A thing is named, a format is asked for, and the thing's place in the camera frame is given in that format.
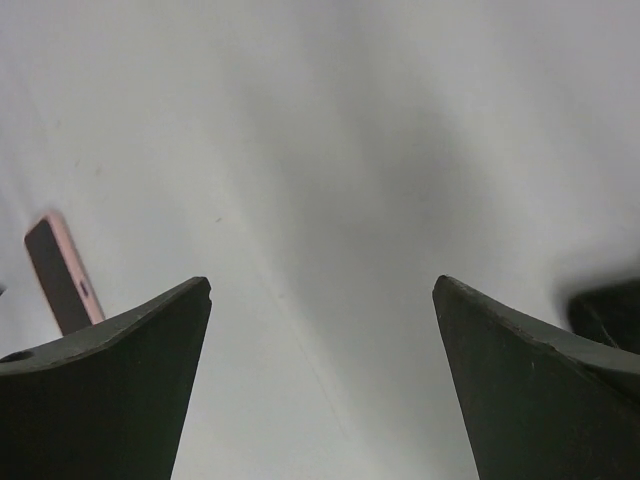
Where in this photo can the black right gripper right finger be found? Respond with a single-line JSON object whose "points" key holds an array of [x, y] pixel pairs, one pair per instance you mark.
{"points": [[538, 401]]}

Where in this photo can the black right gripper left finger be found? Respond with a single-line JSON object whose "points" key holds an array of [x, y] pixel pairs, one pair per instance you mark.
{"points": [[108, 401]]}

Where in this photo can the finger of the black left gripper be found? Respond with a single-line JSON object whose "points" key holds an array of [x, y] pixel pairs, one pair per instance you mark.
{"points": [[608, 315]]}

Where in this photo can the pink phone case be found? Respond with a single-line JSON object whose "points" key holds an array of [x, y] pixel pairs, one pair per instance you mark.
{"points": [[75, 270]]}

